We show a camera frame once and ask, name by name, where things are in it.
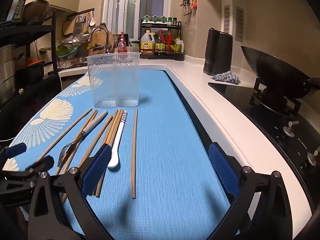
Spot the steel stock pot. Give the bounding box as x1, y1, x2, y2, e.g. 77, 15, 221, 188
0, 44, 16, 93

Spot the grey handled metal fork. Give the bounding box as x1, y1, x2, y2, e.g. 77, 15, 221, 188
57, 110, 108, 168

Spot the wooden chopstick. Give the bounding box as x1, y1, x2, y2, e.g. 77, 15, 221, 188
95, 109, 122, 197
131, 108, 139, 199
55, 109, 98, 176
97, 109, 125, 197
93, 109, 119, 197
77, 115, 113, 168
35, 108, 93, 164

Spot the stainless steel bowl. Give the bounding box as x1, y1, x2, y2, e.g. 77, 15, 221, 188
59, 39, 85, 48

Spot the chrome kitchen faucet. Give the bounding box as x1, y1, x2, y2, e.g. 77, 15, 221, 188
88, 25, 112, 54

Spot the glass oil jug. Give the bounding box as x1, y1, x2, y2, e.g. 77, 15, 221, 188
174, 37, 185, 54

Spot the black wok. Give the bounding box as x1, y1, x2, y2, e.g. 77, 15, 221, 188
240, 45, 320, 99

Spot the metal grater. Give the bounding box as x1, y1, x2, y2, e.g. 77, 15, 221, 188
74, 16, 84, 35

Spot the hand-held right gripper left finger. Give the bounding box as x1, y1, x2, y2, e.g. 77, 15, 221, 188
27, 143, 113, 240

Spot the row of spice jars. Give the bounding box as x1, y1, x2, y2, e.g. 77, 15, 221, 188
143, 15, 178, 25

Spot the dark sauce bottle yellow label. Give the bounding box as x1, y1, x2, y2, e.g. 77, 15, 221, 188
155, 30, 166, 55

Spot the black burner grate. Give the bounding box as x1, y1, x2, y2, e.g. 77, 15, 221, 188
250, 77, 302, 118

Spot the clear plastic utensil container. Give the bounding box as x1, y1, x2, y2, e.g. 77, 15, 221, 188
86, 52, 140, 108

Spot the white framed window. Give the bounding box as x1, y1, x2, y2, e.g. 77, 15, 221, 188
102, 0, 173, 47

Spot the black glass cooktop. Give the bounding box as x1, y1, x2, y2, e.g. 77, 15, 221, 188
208, 80, 320, 195

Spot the black electric kettle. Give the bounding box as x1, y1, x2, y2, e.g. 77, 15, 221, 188
203, 28, 233, 76

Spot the blue white dishcloth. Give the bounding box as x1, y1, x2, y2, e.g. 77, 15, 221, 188
211, 71, 242, 83

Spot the microwave oven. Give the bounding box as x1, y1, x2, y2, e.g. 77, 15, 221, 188
0, 0, 32, 23

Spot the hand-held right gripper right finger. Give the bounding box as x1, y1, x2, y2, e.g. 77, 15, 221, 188
208, 142, 298, 240

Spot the black spice rack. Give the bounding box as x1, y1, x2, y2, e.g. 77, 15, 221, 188
140, 21, 185, 61

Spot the green plastic basin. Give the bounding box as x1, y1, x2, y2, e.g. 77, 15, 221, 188
56, 45, 78, 58

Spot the large yellow oil bottle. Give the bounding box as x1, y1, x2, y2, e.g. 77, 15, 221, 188
140, 30, 155, 54

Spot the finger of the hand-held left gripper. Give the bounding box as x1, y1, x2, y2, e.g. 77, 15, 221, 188
0, 143, 27, 162
2, 155, 55, 181

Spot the small wall vent grille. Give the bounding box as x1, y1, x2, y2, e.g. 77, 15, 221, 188
223, 4, 230, 27

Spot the silver stove knob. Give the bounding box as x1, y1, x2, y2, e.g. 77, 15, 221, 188
307, 150, 320, 167
283, 121, 300, 138

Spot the red sauce bottle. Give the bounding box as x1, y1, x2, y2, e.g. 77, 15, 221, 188
165, 31, 174, 54

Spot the round wooden cutting board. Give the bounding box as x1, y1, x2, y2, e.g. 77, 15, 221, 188
87, 29, 112, 55

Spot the tall wall vent grille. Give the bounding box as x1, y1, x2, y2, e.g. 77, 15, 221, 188
235, 6, 244, 42

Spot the blue mat with white print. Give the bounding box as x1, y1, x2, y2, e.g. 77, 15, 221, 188
1, 62, 240, 240

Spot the black metal shelf rack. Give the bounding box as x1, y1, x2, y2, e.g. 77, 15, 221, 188
0, 5, 61, 105

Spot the wall rail of hanging utensils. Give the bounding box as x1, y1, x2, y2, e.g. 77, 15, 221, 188
180, 0, 198, 15

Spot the beige hanging cutting board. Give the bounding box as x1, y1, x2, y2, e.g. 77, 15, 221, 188
62, 17, 76, 36

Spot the pink dish soap bottle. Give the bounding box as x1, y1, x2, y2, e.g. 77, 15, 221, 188
117, 32, 127, 53

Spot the black pot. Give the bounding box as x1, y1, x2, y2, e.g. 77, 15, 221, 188
16, 60, 45, 85

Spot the white spoon with striped handle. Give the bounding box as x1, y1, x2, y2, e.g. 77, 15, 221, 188
107, 110, 128, 168

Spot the dark bowl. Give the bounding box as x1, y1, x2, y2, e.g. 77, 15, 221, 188
24, 0, 50, 25

